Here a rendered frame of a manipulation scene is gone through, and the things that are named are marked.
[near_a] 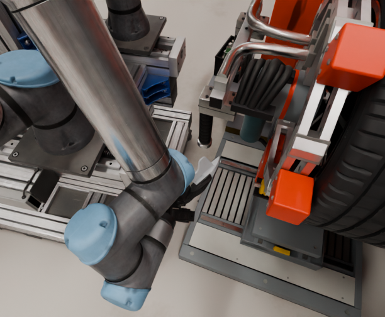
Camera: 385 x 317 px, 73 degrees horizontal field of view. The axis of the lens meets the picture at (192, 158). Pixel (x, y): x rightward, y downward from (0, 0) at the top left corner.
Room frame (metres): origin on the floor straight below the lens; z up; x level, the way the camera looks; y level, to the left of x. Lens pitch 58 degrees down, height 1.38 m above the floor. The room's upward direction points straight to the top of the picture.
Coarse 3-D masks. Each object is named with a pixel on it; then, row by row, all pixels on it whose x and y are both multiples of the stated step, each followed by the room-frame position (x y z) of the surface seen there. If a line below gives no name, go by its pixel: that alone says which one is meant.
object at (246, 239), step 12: (252, 204) 0.50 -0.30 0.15; (252, 216) 0.44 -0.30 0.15; (240, 240) 0.33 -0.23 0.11; (252, 240) 0.32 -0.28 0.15; (264, 240) 0.32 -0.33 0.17; (324, 240) 0.32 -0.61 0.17; (276, 252) 0.27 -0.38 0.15; (288, 252) 0.26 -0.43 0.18; (300, 264) 0.22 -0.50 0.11; (312, 264) 0.21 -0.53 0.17
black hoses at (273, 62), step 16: (256, 64) 0.44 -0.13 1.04; (272, 64) 0.43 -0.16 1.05; (256, 80) 0.41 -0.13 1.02; (272, 80) 0.40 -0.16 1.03; (288, 80) 0.40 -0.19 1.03; (240, 96) 0.39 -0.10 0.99; (256, 96) 0.39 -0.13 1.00; (272, 96) 0.38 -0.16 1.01; (240, 112) 0.38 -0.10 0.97; (256, 112) 0.37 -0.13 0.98; (272, 112) 0.36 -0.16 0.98
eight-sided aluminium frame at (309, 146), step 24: (336, 0) 0.55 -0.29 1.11; (360, 0) 0.53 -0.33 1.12; (336, 24) 0.44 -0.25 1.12; (360, 24) 0.44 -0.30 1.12; (312, 96) 0.35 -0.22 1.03; (336, 96) 0.35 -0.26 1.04; (336, 120) 0.32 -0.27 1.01; (288, 144) 0.32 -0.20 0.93; (312, 144) 0.29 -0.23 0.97; (264, 168) 0.46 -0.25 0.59; (288, 168) 0.28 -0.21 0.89; (312, 168) 0.27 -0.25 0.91
